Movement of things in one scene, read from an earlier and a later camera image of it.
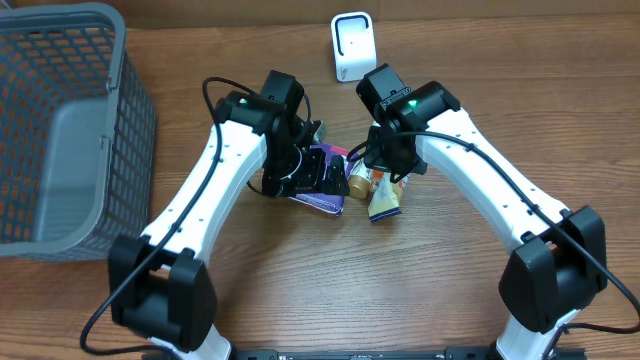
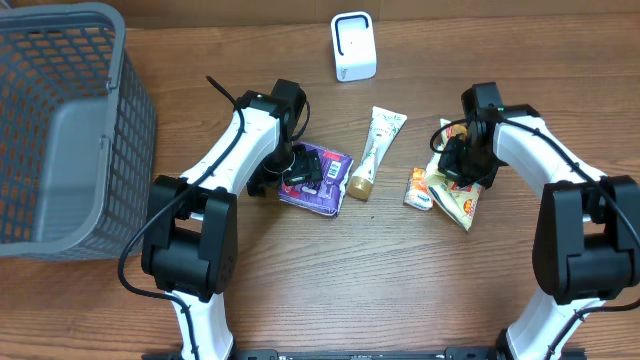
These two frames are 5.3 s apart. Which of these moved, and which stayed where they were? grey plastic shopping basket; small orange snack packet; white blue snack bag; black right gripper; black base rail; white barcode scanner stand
Moved: small orange snack packet; white blue snack bag; black right gripper
Stayed: grey plastic shopping basket; black base rail; white barcode scanner stand
